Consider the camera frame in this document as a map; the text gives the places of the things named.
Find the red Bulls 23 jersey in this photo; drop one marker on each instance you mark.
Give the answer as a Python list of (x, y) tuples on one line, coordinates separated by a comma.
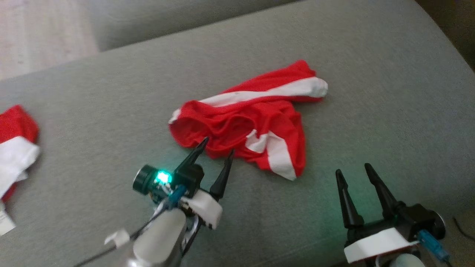
[(16, 122)]

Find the red white striped shorts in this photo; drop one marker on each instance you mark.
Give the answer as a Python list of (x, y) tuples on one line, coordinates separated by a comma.
[(230, 126)]

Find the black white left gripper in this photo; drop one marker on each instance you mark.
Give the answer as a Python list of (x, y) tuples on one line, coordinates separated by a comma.
[(204, 209)]

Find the grey fabric sofa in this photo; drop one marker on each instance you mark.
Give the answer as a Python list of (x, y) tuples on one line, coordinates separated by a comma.
[(334, 222)]

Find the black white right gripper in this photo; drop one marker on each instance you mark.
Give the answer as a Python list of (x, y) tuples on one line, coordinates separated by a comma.
[(374, 243)]

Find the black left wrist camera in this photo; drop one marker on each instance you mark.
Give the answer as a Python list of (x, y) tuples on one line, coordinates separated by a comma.
[(144, 180)]

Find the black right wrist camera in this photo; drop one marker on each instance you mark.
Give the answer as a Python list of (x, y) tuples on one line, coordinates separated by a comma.
[(440, 224)]

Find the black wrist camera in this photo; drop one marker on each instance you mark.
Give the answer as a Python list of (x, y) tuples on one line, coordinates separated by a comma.
[(144, 180), (440, 224)]

